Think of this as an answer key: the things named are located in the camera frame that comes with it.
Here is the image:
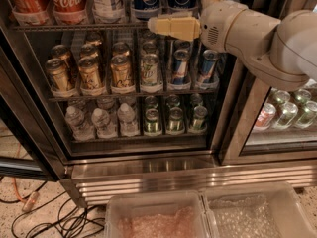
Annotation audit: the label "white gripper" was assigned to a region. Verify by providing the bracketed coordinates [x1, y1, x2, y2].
[148, 0, 248, 55]

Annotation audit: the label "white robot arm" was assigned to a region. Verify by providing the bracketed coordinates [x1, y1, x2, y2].
[148, 0, 317, 91]

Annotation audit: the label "left red bull can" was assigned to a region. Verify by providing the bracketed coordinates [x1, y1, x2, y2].
[171, 49, 190, 85]

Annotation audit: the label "red bull can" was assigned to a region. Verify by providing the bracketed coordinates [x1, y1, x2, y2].
[171, 49, 190, 85]
[197, 50, 219, 83]

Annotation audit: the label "right red bull can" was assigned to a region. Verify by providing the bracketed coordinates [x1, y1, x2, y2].
[197, 50, 219, 83]

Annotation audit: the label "green white soda can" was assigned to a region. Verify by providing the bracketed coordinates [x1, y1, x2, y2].
[141, 54, 159, 86]

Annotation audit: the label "white labelled can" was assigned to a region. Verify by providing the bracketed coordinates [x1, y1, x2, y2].
[93, 0, 124, 23]

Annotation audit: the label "front right gold can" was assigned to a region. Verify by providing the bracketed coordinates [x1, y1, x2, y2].
[111, 55, 133, 88]

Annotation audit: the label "gold can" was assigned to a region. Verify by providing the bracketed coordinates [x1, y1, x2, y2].
[78, 56, 103, 90]
[45, 58, 75, 92]
[111, 55, 133, 88]

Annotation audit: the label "right green can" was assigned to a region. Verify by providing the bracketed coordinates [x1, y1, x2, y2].
[190, 106, 208, 130]

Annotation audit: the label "middle green can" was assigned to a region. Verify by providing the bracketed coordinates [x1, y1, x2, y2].
[167, 107, 184, 132]

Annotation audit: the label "left green can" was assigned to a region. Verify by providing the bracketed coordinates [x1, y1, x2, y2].
[145, 108, 161, 133]

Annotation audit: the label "red white can right compartment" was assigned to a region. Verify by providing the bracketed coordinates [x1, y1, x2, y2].
[254, 103, 276, 130]

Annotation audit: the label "front middle gold can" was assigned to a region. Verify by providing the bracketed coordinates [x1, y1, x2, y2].
[78, 56, 103, 90]

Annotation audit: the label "right red coca-cola can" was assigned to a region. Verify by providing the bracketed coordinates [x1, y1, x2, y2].
[53, 0, 86, 25]

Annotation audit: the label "stainless steel fridge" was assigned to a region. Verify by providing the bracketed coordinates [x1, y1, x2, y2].
[0, 0, 317, 207]

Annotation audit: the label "front left gold can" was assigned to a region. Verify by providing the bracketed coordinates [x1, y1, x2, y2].
[45, 58, 75, 92]

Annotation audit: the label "right water bottle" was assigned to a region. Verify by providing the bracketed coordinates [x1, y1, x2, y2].
[117, 103, 140, 137]

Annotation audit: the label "water bottle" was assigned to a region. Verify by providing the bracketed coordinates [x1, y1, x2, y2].
[117, 103, 140, 137]
[65, 106, 95, 141]
[91, 108, 117, 139]

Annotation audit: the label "middle water bottle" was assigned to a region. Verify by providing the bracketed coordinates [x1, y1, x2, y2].
[91, 108, 117, 139]

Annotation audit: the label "left water bottle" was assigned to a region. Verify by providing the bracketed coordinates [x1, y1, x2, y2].
[65, 106, 95, 141]

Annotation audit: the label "right clear plastic bin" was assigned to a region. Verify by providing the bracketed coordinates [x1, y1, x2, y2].
[201, 182, 317, 238]

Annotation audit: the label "clear plastic bin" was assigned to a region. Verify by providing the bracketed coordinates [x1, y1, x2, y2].
[104, 190, 211, 238]
[201, 182, 317, 238]

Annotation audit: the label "left clear plastic bin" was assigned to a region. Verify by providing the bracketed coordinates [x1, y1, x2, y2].
[104, 190, 211, 238]

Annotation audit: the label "black floor cables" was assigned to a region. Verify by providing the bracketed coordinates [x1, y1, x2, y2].
[0, 179, 107, 238]

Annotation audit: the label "orange extension cord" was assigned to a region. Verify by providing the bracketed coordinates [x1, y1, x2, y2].
[11, 144, 41, 213]

